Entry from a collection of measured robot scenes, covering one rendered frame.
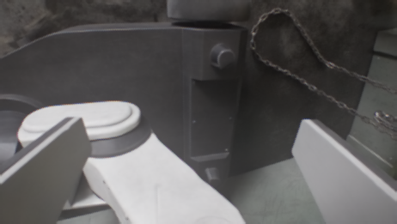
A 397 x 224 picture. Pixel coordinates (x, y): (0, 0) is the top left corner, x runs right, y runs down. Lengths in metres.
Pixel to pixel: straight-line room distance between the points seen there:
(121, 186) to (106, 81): 0.26
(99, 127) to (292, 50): 0.67
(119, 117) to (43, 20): 0.40
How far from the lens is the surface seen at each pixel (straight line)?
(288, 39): 0.77
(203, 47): 0.42
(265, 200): 0.94
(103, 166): 0.34
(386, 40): 1.06
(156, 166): 0.32
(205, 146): 0.57
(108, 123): 0.35
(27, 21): 0.70
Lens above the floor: 0.61
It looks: 58 degrees down
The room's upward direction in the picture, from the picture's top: 156 degrees clockwise
